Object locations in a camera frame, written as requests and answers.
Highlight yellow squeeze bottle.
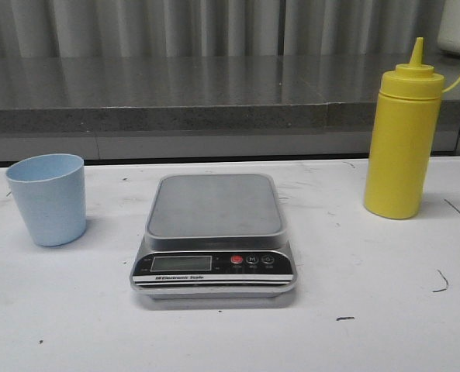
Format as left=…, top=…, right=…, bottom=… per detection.
left=364, top=37, right=460, bottom=219

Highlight light blue plastic cup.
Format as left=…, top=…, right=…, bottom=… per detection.
left=5, top=153, right=86, bottom=246

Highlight silver electronic kitchen scale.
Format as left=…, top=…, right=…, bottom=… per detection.
left=130, top=174, right=298, bottom=300

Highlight grey steel counter shelf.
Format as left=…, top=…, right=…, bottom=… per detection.
left=0, top=53, right=460, bottom=160

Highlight white container in background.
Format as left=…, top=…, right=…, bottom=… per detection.
left=437, top=0, right=460, bottom=56

